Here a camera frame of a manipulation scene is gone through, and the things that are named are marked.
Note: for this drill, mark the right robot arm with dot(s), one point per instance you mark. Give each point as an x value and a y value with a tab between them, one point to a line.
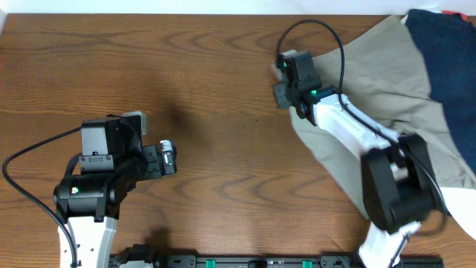
397	179

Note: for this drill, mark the white garment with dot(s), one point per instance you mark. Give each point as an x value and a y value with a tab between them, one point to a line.
460	202

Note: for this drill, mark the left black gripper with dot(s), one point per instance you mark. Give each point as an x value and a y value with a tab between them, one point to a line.
155	162

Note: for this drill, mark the navy blue garment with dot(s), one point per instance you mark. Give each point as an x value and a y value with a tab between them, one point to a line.
447	44

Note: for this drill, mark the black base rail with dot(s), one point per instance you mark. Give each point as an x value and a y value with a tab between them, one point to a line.
146	256

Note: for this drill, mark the red garment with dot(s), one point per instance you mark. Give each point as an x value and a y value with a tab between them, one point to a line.
459	15

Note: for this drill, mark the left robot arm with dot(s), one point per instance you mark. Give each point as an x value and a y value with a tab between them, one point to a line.
89	196

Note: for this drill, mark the khaki shorts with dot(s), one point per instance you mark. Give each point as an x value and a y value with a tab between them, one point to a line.
386	78

